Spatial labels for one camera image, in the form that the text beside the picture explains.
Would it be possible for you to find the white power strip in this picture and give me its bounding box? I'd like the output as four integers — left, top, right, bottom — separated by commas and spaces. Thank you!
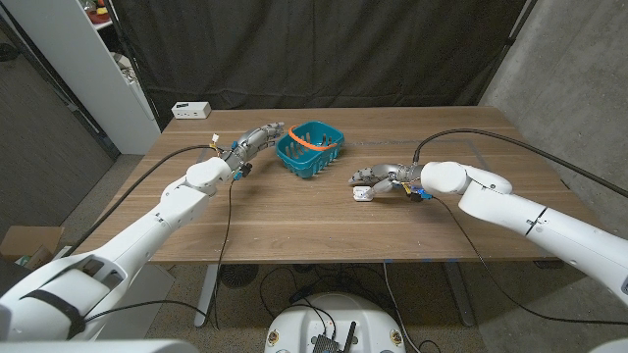
171, 101, 213, 121

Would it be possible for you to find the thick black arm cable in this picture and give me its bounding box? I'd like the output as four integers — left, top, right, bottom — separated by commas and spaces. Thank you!
63, 144, 225, 259
412, 127, 628, 200

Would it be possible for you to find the black round fan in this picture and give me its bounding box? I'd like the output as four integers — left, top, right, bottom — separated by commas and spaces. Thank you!
219, 263, 260, 288

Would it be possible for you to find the cardboard box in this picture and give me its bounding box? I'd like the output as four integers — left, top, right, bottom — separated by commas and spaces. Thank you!
0, 225, 66, 271

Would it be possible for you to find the grey floor cable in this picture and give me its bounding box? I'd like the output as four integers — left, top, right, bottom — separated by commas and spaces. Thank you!
382, 261, 423, 353

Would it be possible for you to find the white robot torso base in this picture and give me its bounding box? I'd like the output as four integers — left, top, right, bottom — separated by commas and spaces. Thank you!
263, 292, 407, 353

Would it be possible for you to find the black curtain backdrop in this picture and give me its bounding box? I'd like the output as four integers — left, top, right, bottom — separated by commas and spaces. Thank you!
105, 0, 529, 131

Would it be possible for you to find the black antenna module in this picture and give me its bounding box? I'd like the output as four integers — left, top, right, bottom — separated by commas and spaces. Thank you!
311, 321, 358, 353

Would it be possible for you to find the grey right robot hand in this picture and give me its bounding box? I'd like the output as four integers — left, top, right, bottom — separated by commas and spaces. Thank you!
348, 163, 433, 203

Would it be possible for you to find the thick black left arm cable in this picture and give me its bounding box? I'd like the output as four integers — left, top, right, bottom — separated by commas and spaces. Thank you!
63, 144, 225, 259

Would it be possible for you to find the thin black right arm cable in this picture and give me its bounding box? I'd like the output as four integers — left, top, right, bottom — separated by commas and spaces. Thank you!
431, 195, 628, 326

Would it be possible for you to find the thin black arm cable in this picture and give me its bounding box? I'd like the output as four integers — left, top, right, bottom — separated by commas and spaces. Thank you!
82, 180, 235, 329
431, 195, 628, 326

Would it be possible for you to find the grey table leg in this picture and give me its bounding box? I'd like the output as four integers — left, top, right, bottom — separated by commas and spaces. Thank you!
193, 263, 222, 328
444, 261, 476, 328

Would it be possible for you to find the teal basket with orange handle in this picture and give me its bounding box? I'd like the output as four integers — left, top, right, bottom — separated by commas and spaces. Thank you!
275, 121, 345, 179

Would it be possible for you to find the white cabinet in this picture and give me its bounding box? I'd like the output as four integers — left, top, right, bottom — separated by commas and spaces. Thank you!
0, 0, 162, 156

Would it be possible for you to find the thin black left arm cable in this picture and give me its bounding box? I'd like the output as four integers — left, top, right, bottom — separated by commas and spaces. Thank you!
82, 180, 235, 329

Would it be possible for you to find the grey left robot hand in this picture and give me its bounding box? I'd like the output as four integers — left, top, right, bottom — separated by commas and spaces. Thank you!
223, 122, 286, 181

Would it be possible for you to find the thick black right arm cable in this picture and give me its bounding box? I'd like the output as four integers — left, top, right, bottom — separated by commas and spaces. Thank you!
412, 127, 628, 200

